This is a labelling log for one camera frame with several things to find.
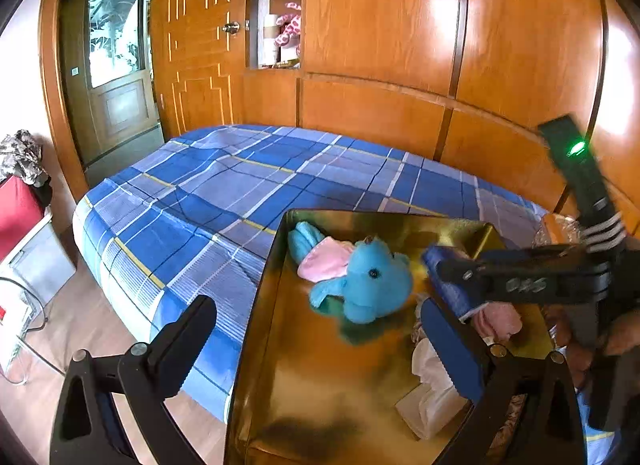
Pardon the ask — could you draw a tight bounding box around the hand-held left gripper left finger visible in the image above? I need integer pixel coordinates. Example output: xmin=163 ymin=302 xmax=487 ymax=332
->
xmin=49 ymin=295 xmax=218 ymax=465

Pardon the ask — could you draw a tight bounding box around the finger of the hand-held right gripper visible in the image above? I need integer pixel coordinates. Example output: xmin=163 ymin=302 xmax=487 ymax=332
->
xmin=422 ymin=244 xmax=601 ymax=321

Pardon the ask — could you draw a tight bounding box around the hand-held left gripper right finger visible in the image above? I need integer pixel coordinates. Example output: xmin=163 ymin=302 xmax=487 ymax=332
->
xmin=420 ymin=301 xmax=588 ymax=465

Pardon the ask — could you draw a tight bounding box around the white blue-striped sock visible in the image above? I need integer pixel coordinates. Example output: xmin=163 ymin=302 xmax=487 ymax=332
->
xmin=395 ymin=384 xmax=473 ymax=441

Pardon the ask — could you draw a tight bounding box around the blue elephant plush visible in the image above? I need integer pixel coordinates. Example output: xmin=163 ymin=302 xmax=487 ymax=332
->
xmin=287 ymin=221 xmax=415 ymax=324

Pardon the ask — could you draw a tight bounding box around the gold metal box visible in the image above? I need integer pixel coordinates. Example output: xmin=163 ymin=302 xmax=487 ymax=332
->
xmin=223 ymin=209 xmax=566 ymax=465

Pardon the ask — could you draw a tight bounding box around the person's right hand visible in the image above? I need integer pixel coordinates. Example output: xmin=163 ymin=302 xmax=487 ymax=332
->
xmin=597 ymin=312 xmax=640 ymax=358

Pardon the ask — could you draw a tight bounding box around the ornate metal tissue box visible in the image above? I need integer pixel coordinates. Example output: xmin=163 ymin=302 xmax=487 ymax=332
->
xmin=492 ymin=212 xmax=601 ymax=465

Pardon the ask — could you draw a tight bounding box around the blue plaid bed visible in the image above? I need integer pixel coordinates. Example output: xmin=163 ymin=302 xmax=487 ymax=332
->
xmin=72 ymin=124 xmax=618 ymax=465

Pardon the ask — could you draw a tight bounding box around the white storage box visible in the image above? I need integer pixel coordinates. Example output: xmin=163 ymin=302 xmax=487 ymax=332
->
xmin=0 ymin=212 xmax=77 ymax=306

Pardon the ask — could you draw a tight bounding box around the clear acrylic stand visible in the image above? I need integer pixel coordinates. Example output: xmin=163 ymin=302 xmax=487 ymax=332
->
xmin=0 ymin=275 xmax=46 ymax=386

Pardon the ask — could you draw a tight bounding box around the red bag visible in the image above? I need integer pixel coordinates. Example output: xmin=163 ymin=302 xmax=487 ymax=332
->
xmin=0 ymin=176 xmax=46 ymax=262

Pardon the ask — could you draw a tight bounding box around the wooden door with glass pane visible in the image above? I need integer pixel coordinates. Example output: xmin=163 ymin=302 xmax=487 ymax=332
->
xmin=60 ymin=0 xmax=166 ymax=168

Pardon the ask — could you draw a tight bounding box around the camouflage cloth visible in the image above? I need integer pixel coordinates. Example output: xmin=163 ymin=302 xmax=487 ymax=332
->
xmin=0 ymin=130 xmax=51 ymax=188

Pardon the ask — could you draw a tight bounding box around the wooden wardrobe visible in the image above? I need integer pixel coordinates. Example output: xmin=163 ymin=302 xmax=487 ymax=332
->
xmin=243 ymin=0 xmax=640 ymax=226

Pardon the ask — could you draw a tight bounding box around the wooden door with gold lines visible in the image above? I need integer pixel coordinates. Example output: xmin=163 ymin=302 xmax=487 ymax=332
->
xmin=150 ymin=0 xmax=251 ymax=140

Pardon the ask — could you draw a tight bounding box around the white container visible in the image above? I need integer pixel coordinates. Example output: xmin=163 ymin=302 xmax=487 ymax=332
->
xmin=262 ymin=15 xmax=278 ymax=66

